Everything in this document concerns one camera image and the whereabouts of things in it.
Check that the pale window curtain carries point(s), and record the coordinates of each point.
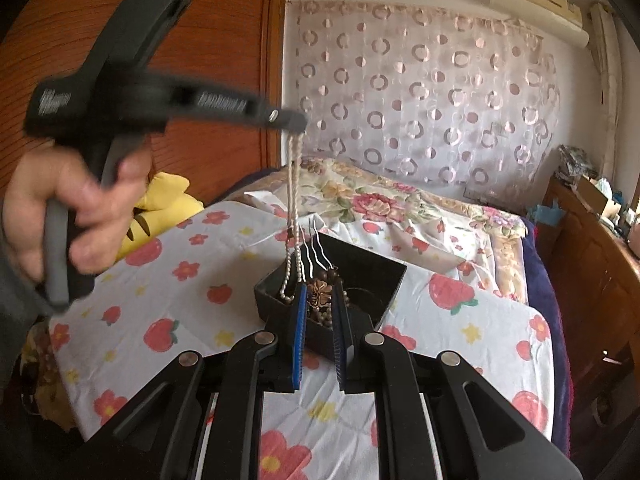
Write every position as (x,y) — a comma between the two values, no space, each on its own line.
(607,85)

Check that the silver hair comb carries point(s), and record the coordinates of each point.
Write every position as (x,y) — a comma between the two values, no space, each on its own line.
(314,250)

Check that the cardboard tissue box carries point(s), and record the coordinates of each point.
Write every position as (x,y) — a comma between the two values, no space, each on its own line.
(595,197)

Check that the circle patterned sheer curtain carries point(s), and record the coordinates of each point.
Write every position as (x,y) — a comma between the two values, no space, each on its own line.
(425,85)

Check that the wall air conditioner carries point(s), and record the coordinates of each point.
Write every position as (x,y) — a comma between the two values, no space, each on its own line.
(540,5)

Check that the pink jar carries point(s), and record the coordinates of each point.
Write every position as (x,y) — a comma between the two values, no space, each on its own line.
(635,240)

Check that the dark blue blanket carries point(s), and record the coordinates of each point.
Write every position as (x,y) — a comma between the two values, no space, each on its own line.
(542,280)

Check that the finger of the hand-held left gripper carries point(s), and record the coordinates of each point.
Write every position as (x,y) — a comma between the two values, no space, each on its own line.
(150,15)
(225,105)

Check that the blue plastic bag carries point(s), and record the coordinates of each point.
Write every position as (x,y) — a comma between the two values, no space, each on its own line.
(547,212)

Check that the wooden cabinet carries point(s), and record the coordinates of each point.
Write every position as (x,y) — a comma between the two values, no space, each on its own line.
(590,285)

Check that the black cardboard box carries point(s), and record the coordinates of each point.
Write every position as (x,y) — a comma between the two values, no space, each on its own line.
(372,270)

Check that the floral quilt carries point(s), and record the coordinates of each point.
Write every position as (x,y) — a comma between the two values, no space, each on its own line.
(390,200)

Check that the wooden wardrobe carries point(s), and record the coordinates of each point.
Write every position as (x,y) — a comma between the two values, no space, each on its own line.
(225,60)

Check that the yellow plush toy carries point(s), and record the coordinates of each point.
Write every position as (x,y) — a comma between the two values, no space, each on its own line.
(165,192)

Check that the person's left hand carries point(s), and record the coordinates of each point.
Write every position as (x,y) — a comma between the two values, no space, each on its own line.
(30,200)

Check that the brown flower ornament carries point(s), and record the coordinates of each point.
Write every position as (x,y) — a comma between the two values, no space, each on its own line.
(317,297)

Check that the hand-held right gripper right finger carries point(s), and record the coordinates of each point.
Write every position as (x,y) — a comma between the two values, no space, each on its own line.
(340,340)

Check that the stack of papers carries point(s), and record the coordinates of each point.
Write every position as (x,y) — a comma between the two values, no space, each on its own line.
(575,160)

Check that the strawberry print bed sheet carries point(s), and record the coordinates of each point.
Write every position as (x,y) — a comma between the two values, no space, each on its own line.
(165,285)

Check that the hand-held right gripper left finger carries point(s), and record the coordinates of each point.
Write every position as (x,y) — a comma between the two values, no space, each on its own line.
(300,340)

